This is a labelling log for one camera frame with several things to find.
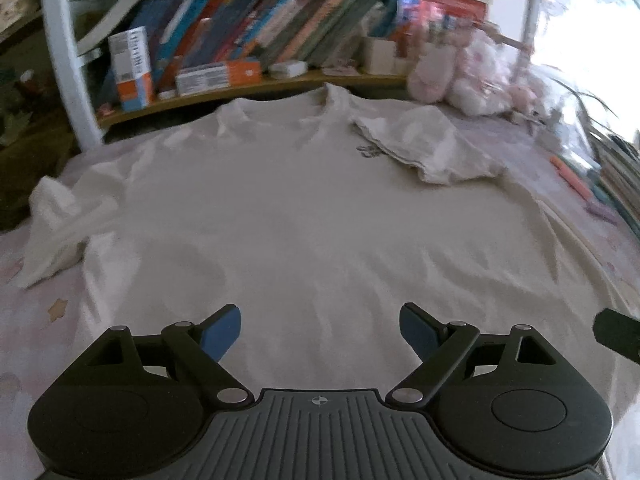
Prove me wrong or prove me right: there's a red box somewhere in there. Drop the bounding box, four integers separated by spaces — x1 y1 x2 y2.
417 0 488 36

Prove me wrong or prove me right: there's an orange and white flat box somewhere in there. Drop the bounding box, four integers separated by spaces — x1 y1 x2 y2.
175 59 263 97

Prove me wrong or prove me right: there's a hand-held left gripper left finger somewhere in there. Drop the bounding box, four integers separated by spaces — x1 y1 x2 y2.
85 303 251 406

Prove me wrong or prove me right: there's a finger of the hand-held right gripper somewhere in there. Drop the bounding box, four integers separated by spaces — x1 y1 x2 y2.
592 308 640 361

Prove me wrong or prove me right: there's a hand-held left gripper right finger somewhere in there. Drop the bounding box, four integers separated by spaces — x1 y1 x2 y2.
387 302 556 405

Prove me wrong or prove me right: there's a white frame bookshelf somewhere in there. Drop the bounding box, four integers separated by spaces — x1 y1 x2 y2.
40 0 543 146

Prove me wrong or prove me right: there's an orange highlighter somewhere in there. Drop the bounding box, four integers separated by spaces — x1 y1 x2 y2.
550 155 593 202

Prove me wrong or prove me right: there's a dark brown cloth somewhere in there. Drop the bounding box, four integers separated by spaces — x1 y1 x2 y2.
0 75 83 231

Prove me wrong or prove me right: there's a stack of flat books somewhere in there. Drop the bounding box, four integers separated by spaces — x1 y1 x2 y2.
595 135 640 241

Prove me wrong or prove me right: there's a pink and white plush toy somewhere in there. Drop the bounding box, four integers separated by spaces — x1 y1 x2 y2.
407 27 541 116

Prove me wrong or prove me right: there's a cream t-shirt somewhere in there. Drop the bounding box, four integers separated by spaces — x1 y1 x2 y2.
17 82 638 461

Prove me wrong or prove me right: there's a purple highlighter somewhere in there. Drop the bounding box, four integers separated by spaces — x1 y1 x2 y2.
585 200 621 224

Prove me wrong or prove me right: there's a beige pen holder box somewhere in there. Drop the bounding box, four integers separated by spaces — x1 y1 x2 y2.
362 36 398 75

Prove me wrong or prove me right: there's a small white box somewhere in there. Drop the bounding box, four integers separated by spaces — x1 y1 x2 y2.
268 60 308 79

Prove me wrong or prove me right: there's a row of colourful books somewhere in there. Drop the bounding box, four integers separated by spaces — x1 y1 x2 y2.
80 0 416 92

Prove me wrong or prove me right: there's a white and orange tall box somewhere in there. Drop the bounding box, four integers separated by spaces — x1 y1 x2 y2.
107 26 156 112

